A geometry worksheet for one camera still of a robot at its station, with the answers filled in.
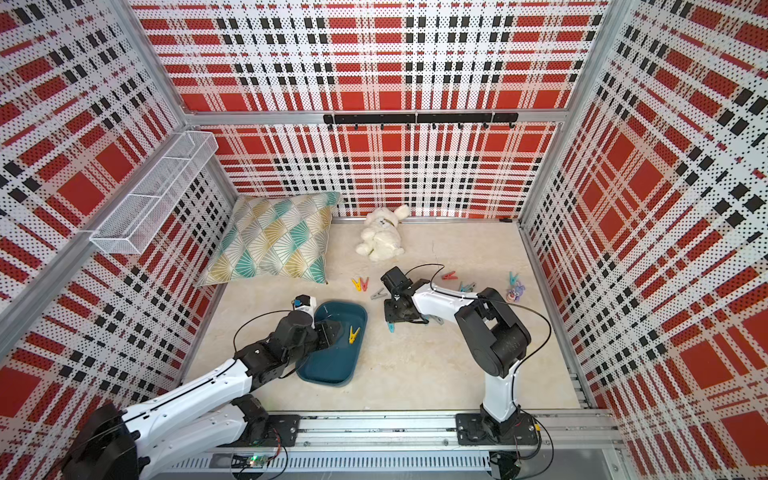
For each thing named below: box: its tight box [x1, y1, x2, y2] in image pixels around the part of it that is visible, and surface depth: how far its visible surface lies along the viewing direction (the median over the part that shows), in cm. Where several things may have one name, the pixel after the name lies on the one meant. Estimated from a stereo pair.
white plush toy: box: [356, 204, 410, 262], surface depth 109 cm
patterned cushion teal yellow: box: [197, 191, 341, 287], surface depth 95 cm
